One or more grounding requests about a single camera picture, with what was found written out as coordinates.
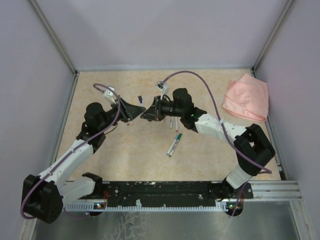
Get dark green cap marker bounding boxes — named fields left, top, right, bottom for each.
left=169, top=133, right=183, bottom=157

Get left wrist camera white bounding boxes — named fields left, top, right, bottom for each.
left=103, top=86, right=116, bottom=105

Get pink cap paint marker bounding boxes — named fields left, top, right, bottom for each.
left=174, top=117, right=179, bottom=133

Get pink cloth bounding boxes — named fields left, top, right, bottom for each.
left=222, top=73, right=269, bottom=122

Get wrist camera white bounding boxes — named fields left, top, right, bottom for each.
left=103, top=86, right=116, bottom=105
left=155, top=81, right=170, bottom=99

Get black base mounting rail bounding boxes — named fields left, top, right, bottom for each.
left=80, top=181, right=254, bottom=208

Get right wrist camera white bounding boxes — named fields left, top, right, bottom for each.
left=155, top=81, right=170, bottom=99

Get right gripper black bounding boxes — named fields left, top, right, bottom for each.
left=141, top=95, right=184, bottom=122

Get purple cable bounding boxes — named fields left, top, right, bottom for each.
left=20, top=83, right=122, bottom=221
left=162, top=70, right=272, bottom=217

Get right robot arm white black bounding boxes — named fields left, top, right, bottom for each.
left=141, top=88, right=275, bottom=199

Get lime cap white marker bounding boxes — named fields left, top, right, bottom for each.
left=169, top=117, right=173, bottom=130

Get grey slotted cable duct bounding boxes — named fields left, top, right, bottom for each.
left=65, top=201, right=229, bottom=212

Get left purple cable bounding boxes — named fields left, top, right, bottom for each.
left=20, top=83, right=122, bottom=221

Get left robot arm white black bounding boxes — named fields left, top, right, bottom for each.
left=20, top=98, right=146, bottom=224

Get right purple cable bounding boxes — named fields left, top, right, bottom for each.
left=162, top=70, right=272, bottom=217

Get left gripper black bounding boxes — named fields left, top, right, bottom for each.
left=98, top=97, right=146, bottom=132

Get lilac cap paint marker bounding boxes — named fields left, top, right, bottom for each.
left=166, top=137, right=178, bottom=156

